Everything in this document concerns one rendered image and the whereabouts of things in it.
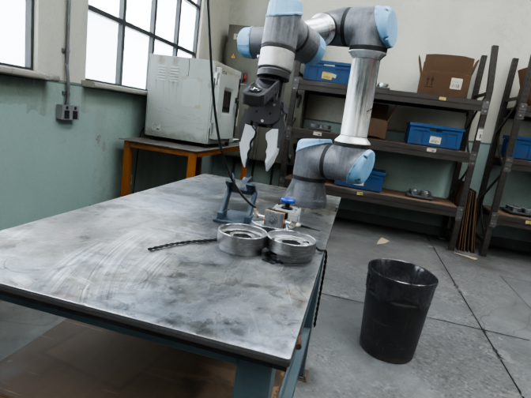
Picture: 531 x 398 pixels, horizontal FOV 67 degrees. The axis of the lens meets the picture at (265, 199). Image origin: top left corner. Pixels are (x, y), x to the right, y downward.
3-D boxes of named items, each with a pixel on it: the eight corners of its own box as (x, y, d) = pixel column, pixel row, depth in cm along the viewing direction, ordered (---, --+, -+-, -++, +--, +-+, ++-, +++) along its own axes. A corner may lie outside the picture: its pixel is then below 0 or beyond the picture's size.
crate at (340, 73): (350, 89, 447) (354, 69, 442) (352, 86, 410) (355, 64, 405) (304, 84, 455) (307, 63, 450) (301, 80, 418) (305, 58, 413)
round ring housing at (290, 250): (279, 266, 78) (282, 246, 77) (256, 247, 87) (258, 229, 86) (323, 263, 82) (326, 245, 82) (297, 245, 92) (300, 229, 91)
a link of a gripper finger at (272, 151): (283, 171, 90) (283, 130, 89) (278, 170, 84) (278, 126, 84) (269, 171, 90) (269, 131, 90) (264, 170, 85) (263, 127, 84)
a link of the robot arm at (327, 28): (325, 7, 133) (231, 20, 98) (356, 5, 127) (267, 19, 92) (325, 43, 138) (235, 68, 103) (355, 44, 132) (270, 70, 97)
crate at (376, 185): (382, 189, 454) (386, 170, 450) (382, 193, 418) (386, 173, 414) (337, 181, 467) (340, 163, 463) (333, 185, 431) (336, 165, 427)
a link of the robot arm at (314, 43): (292, 35, 102) (269, 17, 93) (332, 35, 96) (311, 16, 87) (286, 66, 103) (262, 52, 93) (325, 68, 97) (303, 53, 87)
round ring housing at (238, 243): (216, 255, 79) (218, 235, 78) (216, 238, 89) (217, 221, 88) (268, 260, 80) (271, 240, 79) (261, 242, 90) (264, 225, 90)
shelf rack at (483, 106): (454, 252, 403) (505, 45, 363) (272, 217, 442) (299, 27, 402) (443, 237, 458) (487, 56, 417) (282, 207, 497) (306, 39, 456)
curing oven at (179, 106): (215, 149, 303) (224, 61, 290) (143, 138, 315) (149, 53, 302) (239, 146, 362) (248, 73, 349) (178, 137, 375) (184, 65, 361)
